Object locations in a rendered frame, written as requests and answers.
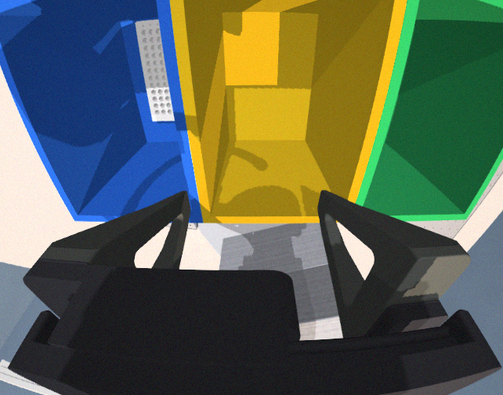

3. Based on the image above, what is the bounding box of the white well plate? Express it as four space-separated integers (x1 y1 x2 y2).
135 20 175 121

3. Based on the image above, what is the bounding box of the yellow open bin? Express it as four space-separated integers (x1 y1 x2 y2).
170 0 407 223

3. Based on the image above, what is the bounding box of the blue bin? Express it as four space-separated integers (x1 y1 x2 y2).
0 0 203 223

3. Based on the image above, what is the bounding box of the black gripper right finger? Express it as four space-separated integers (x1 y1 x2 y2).
317 190 471 338

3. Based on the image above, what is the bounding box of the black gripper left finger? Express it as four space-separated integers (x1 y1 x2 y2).
39 190 190 269

